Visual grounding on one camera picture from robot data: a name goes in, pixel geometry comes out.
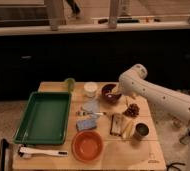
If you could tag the dark brown bowl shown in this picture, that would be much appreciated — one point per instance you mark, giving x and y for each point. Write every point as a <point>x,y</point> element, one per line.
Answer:
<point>108,95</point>

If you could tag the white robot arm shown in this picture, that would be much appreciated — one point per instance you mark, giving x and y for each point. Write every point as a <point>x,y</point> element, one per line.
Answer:
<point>132,82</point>

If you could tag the green plastic tray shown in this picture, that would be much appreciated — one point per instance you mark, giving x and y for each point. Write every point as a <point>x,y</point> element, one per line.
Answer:
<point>45,119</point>

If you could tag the white cup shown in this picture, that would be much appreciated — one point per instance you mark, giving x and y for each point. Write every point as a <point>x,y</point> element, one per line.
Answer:
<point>90,89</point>

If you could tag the clear plastic bag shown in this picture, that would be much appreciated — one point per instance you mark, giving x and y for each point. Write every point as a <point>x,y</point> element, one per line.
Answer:
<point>91,106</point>

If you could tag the green cup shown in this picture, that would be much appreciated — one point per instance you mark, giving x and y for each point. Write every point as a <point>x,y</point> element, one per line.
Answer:
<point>70,83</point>

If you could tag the small marker pen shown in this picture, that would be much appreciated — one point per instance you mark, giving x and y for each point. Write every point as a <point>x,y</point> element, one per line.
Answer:
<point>82,113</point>

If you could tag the blue sponge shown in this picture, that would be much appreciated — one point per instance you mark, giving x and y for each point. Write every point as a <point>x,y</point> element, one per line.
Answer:
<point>86,124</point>

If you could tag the brown pine cone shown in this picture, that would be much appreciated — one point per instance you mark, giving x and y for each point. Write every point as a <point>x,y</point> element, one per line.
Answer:
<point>132,110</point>

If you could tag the yellow banana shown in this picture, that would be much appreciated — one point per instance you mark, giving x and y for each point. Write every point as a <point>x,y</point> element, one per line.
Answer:
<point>127,129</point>

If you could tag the orange plastic bowl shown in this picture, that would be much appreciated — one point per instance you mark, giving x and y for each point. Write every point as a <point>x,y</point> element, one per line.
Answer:
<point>87,146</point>

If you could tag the metal cup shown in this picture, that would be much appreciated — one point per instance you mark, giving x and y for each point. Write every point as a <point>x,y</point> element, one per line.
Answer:
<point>141,131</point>

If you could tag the black tongs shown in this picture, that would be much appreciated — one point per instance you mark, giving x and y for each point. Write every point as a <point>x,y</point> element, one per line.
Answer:
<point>4,145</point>

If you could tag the spice bottle rack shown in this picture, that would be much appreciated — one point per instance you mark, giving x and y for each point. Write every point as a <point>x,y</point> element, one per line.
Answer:
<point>185,137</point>

